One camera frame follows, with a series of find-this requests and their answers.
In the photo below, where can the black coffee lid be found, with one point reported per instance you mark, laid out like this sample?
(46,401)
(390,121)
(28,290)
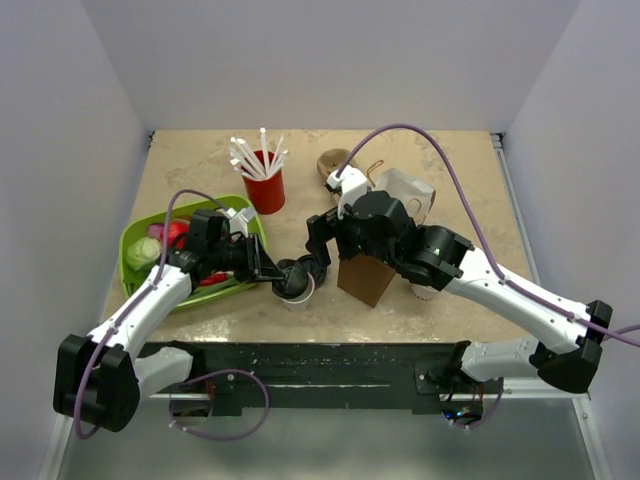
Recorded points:
(314,268)
(294,281)

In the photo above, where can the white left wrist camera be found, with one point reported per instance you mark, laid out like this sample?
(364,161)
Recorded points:
(239,220)

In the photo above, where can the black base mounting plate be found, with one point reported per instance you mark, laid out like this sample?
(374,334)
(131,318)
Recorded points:
(417,377)

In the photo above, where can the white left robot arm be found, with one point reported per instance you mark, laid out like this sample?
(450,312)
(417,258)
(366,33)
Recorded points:
(125,325)

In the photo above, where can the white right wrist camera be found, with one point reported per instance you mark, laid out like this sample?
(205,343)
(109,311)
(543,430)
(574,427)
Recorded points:
(350,185)

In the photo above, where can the red toy chili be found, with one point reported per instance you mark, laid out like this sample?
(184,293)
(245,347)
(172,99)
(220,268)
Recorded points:
(214,278)

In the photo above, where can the red toy apple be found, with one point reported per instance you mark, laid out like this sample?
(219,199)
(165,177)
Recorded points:
(176,232)

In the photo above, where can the black coffee lid on table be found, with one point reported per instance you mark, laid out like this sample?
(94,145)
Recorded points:
(314,268)

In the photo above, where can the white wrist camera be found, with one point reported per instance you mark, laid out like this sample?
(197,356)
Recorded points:
(350,185)
(239,220)

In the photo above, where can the green plastic tray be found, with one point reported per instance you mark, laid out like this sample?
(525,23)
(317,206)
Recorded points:
(131,279)

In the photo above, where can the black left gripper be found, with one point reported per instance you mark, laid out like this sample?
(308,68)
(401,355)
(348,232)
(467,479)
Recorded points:
(257,263)

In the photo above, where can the white paper cup stack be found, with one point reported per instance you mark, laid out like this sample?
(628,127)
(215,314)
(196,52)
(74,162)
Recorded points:
(424,293)

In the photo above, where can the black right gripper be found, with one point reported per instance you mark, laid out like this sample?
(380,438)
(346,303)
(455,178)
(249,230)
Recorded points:
(319,228)

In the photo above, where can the brown paper bag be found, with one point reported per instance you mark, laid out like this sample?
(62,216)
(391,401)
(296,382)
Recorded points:
(364,272)

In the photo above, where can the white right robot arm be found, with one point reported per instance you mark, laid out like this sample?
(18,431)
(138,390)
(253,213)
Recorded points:
(563,342)

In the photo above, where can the red cup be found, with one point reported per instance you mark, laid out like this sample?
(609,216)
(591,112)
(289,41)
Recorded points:
(267,196)

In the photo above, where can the green toy cabbage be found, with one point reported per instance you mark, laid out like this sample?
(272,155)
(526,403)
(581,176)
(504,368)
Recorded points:
(143,253)

